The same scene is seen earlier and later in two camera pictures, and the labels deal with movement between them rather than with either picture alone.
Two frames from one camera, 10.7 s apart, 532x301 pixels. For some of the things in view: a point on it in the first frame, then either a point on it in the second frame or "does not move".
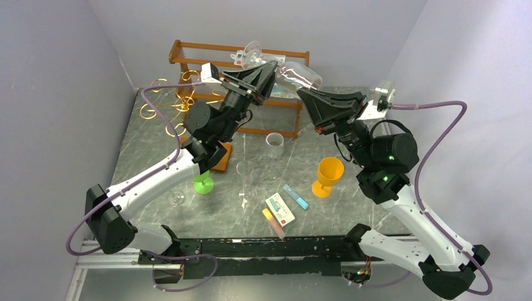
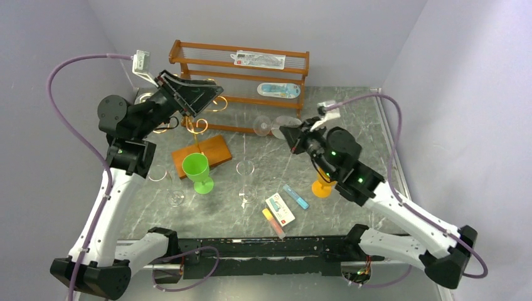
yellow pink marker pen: [276, 228] does not move
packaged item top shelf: [248, 60] does not move
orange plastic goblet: [330, 169] does not move
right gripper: [340, 123] → [302, 139]
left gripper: [256, 86] → [194, 96]
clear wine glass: [275, 144] → [262, 125]
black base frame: [258, 257] does not move
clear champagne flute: [247, 193] does not move
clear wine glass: [292, 73] → [142, 97]
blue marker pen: [295, 196] does not move
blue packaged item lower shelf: [283, 91] does not move
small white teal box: [280, 210] does not move
